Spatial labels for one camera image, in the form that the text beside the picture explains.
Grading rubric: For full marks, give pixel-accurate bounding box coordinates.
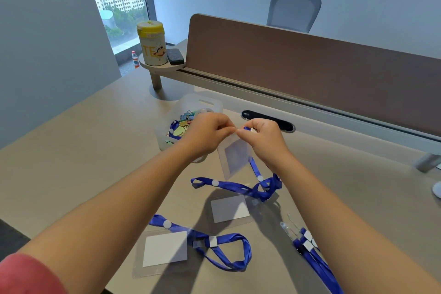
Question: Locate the pile of colourful binder clips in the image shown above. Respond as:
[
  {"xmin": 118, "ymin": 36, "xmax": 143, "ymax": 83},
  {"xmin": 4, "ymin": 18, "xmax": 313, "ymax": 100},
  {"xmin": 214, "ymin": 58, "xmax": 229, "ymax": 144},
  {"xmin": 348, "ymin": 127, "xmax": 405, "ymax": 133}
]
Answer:
[{"xmin": 165, "ymin": 110, "xmax": 197, "ymax": 145}]

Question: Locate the gray divider base rail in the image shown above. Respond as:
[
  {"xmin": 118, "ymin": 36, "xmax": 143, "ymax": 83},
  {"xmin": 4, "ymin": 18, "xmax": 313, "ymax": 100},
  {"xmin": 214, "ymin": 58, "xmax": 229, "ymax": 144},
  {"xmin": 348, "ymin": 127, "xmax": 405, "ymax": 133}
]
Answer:
[{"xmin": 162, "ymin": 39, "xmax": 441, "ymax": 163}]

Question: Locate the red sleeve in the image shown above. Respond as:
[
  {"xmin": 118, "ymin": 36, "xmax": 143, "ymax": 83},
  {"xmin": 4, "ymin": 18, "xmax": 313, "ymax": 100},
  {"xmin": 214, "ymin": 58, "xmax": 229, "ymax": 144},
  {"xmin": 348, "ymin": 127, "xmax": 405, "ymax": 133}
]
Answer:
[{"xmin": 0, "ymin": 253, "xmax": 67, "ymax": 294}]

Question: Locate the clear badge holder with card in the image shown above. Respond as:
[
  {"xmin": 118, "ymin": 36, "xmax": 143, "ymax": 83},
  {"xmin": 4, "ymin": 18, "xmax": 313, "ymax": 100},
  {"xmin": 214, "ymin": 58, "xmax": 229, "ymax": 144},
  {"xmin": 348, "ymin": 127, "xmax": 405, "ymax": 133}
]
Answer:
[
  {"xmin": 133, "ymin": 226, "xmax": 194, "ymax": 279},
  {"xmin": 217, "ymin": 132, "xmax": 256, "ymax": 181},
  {"xmin": 203, "ymin": 190, "xmax": 258, "ymax": 228}
]

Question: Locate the clear plastic container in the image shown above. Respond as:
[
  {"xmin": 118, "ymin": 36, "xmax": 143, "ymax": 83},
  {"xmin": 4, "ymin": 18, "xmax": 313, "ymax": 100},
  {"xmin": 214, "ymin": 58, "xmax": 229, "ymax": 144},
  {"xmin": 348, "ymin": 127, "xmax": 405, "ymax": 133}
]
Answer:
[{"xmin": 156, "ymin": 93, "xmax": 224, "ymax": 163}]

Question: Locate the person's left hand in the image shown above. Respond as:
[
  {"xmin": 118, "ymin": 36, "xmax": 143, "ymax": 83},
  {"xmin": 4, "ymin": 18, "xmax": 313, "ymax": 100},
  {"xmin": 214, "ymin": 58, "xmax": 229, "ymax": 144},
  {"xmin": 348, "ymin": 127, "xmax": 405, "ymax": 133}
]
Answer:
[{"xmin": 178, "ymin": 112, "xmax": 237, "ymax": 164}]

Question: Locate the yellow lidded cartoon canister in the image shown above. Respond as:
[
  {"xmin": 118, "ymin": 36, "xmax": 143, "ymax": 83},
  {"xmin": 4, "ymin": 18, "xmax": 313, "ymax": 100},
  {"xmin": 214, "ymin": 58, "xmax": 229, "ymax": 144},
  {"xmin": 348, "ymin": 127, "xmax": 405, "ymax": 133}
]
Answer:
[{"xmin": 137, "ymin": 20, "xmax": 168, "ymax": 66}]

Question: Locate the brown desk divider panel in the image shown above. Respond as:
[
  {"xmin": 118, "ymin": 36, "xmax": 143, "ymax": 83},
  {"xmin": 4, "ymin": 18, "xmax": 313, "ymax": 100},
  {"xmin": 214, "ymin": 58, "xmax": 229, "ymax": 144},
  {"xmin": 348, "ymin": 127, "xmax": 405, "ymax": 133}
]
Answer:
[{"xmin": 186, "ymin": 14, "xmax": 441, "ymax": 138}]

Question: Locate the blue lanyard with white snap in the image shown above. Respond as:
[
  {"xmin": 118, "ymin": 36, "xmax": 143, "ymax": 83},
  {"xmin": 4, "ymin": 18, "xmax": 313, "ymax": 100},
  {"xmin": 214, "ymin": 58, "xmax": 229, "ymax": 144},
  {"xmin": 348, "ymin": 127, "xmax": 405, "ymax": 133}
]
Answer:
[
  {"xmin": 190, "ymin": 126, "xmax": 283, "ymax": 203},
  {"xmin": 148, "ymin": 215, "xmax": 252, "ymax": 272}
]

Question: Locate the person's left forearm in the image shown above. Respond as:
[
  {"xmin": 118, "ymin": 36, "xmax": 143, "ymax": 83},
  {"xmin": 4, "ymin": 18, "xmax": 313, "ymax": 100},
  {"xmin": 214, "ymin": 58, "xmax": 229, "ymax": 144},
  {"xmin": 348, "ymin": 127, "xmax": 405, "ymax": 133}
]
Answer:
[{"xmin": 19, "ymin": 142, "xmax": 202, "ymax": 294}]

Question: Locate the person's right forearm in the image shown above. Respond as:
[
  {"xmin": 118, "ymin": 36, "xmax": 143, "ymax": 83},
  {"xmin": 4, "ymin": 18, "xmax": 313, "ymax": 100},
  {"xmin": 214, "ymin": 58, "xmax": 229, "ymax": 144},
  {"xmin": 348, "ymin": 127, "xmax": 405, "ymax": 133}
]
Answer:
[{"xmin": 267, "ymin": 157, "xmax": 441, "ymax": 294}]

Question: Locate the black oval cable grommet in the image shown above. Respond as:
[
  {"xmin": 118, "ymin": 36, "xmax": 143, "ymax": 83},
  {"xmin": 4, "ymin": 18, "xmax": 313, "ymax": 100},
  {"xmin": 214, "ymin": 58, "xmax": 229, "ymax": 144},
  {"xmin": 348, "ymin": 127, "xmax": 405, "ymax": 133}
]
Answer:
[{"xmin": 241, "ymin": 110, "xmax": 296, "ymax": 133}]

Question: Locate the person's right hand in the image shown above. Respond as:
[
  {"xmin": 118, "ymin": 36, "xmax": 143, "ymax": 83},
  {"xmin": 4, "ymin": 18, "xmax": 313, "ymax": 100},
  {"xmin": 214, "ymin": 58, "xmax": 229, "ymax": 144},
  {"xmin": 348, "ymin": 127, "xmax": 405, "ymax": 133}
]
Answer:
[{"xmin": 236, "ymin": 118, "xmax": 294, "ymax": 172}]

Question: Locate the window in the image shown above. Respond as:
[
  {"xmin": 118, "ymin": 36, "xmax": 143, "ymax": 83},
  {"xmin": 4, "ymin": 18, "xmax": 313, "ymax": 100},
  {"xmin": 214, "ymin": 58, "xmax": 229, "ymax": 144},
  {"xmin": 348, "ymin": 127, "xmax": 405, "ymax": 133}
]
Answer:
[{"xmin": 81, "ymin": 0, "xmax": 158, "ymax": 57}]

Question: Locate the gray divider support foot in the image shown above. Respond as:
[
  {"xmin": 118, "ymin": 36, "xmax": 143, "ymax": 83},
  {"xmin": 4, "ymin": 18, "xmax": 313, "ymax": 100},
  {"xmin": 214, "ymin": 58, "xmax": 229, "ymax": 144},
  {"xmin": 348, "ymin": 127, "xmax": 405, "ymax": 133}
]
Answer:
[{"xmin": 412, "ymin": 153, "xmax": 441, "ymax": 173}]

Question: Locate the gray mesh office chair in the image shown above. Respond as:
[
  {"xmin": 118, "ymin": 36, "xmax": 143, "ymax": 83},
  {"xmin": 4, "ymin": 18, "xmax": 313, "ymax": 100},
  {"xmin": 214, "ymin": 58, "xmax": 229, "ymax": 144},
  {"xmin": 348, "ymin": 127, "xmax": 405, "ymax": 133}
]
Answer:
[{"xmin": 266, "ymin": 0, "xmax": 322, "ymax": 34}]

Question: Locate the round beige side shelf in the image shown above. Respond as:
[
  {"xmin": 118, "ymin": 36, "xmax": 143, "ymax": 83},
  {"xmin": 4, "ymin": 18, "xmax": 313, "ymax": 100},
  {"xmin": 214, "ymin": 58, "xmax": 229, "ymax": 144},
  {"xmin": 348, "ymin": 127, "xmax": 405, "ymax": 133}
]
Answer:
[{"xmin": 139, "ymin": 53, "xmax": 187, "ymax": 90}]

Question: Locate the blue lanyard with clear clip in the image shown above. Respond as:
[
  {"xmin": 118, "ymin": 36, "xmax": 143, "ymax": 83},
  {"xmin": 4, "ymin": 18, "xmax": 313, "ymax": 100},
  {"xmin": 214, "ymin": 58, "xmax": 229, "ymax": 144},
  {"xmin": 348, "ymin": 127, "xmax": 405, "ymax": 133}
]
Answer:
[
  {"xmin": 287, "ymin": 213, "xmax": 329, "ymax": 265},
  {"xmin": 280, "ymin": 221, "xmax": 345, "ymax": 294}
]

